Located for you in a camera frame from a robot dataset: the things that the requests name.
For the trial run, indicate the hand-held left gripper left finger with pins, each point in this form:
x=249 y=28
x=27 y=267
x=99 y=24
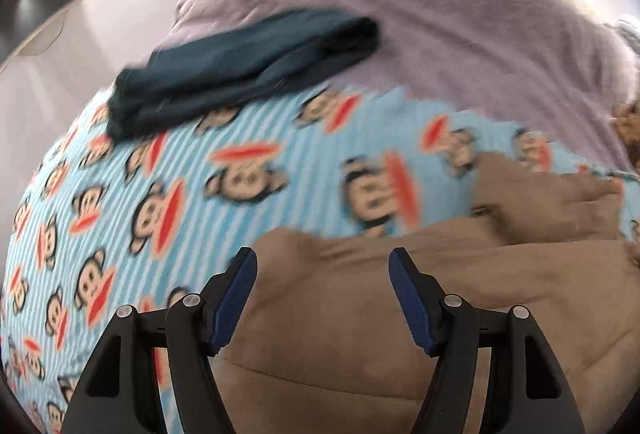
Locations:
x=232 y=299

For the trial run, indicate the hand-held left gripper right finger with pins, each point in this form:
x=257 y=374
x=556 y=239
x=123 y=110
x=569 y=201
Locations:
x=411 y=304

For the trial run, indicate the brown padded jacket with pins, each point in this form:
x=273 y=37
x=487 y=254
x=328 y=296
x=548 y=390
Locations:
x=350 y=314

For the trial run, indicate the monkey print striped blanket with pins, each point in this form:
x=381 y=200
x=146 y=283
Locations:
x=175 y=194

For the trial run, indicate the folded blue jeans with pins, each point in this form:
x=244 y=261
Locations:
x=240 y=63

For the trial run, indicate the purple fleece blanket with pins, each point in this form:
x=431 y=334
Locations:
x=450 y=38

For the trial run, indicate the grey ribbed headboard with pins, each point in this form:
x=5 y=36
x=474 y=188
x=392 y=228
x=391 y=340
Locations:
x=627 y=31

